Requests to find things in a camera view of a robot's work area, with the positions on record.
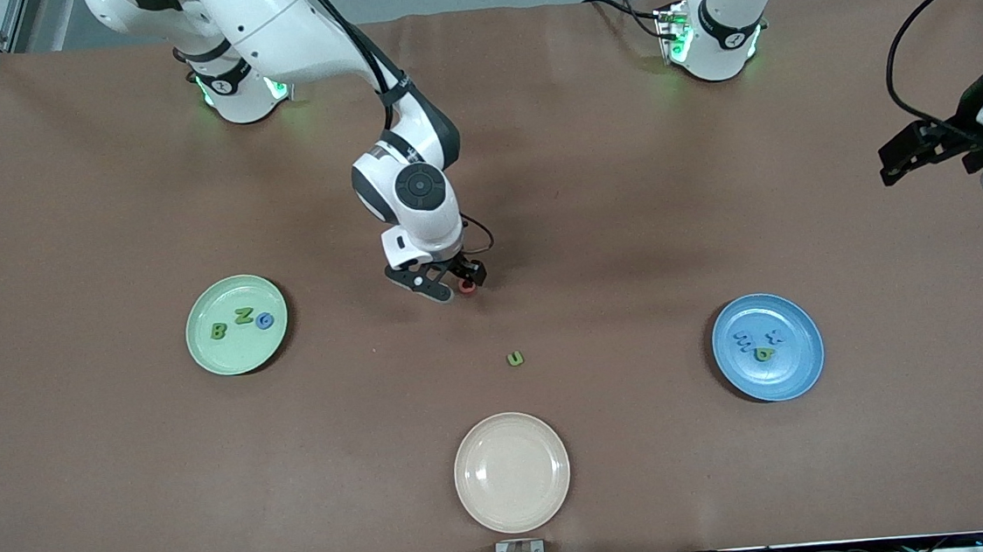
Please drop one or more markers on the green plate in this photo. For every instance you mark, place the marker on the green plate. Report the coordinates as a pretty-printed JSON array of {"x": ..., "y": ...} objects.
[{"x": 239, "y": 353}]

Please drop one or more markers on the red foam letter C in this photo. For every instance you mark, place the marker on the red foam letter C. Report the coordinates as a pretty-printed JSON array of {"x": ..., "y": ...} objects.
[{"x": 468, "y": 292}]

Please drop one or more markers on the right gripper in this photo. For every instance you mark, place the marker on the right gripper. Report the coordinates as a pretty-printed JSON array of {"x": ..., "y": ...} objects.
[{"x": 459, "y": 267}]

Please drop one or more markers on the brown table mat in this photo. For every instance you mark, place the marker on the brown table mat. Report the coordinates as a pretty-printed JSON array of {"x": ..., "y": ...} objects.
[{"x": 121, "y": 472}]

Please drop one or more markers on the blue plate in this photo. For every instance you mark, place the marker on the blue plate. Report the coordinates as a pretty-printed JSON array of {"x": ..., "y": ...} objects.
[{"x": 771, "y": 377}]

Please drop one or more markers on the green foam letter Z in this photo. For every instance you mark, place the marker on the green foam letter Z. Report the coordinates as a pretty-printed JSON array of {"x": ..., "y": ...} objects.
[{"x": 243, "y": 315}]

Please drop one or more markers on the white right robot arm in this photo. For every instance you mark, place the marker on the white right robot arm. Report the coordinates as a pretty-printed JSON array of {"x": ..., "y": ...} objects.
[{"x": 261, "y": 22}]

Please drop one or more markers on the green foam letter B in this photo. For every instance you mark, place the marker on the green foam letter B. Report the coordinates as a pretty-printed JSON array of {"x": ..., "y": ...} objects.
[
  {"x": 218, "y": 331},
  {"x": 763, "y": 353}
]

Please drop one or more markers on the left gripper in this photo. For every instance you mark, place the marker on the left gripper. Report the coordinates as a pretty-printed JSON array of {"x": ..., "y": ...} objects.
[{"x": 960, "y": 130}]

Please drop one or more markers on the blue foam letter G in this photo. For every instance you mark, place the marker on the blue foam letter G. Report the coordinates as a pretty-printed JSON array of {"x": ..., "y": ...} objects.
[{"x": 264, "y": 321}]

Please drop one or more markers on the blue foam letter m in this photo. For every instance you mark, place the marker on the blue foam letter m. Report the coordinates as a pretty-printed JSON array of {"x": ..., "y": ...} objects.
[{"x": 743, "y": 339}]

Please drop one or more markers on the silver connector box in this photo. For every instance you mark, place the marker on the silver connector box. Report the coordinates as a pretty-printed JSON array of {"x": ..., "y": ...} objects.
[{"x": 672, "y": 34}]

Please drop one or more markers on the blue foam letter x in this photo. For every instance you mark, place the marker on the blue foam letter x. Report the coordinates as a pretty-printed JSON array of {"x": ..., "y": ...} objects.
[{"x": 774, "y": 335}]

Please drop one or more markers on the beige plate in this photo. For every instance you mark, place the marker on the beige plate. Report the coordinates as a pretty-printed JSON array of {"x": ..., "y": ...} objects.
[{"x": 511, "y": 473}]

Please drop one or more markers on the green foam letter u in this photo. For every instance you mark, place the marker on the green foam letter u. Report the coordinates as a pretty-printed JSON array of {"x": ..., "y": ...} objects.
[{"x": 515, "y": 358}]

